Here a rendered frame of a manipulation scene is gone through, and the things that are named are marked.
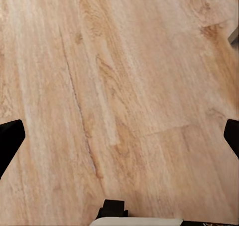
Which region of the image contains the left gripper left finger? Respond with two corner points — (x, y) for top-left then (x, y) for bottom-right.
(0, 119), (25, 178)

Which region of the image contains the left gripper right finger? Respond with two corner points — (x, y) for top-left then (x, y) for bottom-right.
(224, 119), (239, 158)

